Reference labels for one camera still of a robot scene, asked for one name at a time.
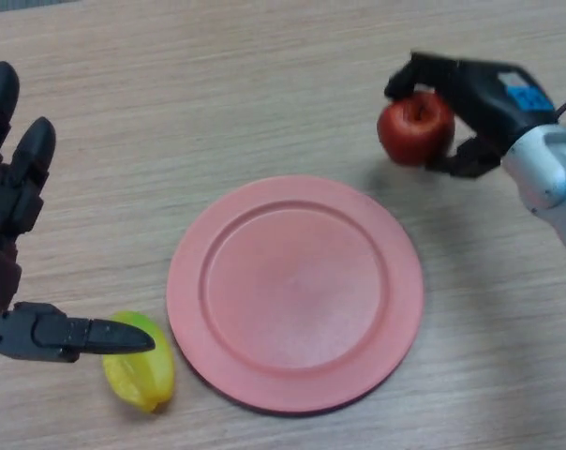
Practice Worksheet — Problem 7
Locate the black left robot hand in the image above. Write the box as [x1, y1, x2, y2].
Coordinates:
[0, 60, 156, 365]

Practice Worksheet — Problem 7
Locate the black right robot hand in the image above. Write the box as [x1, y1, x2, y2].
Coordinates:
[384, 51, 559, 180]

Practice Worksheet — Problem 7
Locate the red apple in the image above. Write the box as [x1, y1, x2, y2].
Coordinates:
[376, 91, 456, 166]

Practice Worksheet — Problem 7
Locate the pink round plate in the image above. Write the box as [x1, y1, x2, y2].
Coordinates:
[166, 175, 425, 416]

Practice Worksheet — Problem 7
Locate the yellow green starfruit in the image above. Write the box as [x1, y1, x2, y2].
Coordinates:
[102, 310, 175, 413]

